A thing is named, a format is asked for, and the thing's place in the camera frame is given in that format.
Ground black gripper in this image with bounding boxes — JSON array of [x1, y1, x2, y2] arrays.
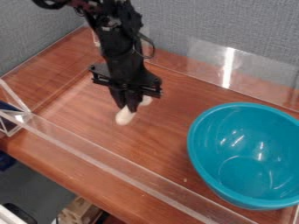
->
[[88, 57, 163, 113]]

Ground white brown toy mushroom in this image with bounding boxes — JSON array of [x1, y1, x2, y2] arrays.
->
[[116, 95, 153, 126]]

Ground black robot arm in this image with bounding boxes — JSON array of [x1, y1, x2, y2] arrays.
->
[[32, 0, 163, 113]]

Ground blue plastic bowl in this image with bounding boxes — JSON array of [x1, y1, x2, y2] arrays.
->
[[187, 102, 299, 210]]

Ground clear acrylic front barrier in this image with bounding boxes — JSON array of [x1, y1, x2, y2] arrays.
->
[[4, 114, 256, 224]]

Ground clear acrylic barrier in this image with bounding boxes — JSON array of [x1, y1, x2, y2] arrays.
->
[[4, 114, 256, 224], [148, 37, 299, 113]]

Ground clear acrylic back barrier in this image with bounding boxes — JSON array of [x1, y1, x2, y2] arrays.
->
[[148, 37, 299, 113]]

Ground blue object at left edge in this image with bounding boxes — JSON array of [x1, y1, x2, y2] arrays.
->
[[0, 100, 19, 172]]

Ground wooden block under table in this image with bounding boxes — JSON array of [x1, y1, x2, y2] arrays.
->
[[59, 197, 103, 224]]

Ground black white object bottom left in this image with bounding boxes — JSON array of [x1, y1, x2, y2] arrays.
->
[[0, 203, 37, 224]]

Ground clear acrylic left bracket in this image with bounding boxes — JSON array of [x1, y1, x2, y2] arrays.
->
[[0, 78, 32, 137]]

